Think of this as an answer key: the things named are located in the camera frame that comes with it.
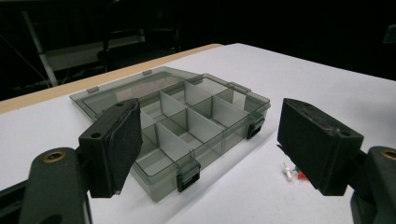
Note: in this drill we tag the white table mat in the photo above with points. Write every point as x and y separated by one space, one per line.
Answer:
311 77

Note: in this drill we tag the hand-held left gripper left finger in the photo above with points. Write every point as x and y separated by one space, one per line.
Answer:
109 146

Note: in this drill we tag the black folding chair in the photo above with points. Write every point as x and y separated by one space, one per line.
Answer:
130 56

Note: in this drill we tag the clear grey compartment storage box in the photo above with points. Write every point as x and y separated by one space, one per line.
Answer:
199 124

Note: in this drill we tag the white pushpin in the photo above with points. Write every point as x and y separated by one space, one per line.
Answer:
288 172

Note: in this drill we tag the green pushpin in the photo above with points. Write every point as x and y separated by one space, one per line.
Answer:
297 169

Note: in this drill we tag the white-legged wooden desk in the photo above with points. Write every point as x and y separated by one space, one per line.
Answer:
43 59

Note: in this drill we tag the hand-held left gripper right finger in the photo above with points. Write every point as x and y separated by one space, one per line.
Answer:
314 146

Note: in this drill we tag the red pushpin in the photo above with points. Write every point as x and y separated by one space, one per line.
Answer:
301 176

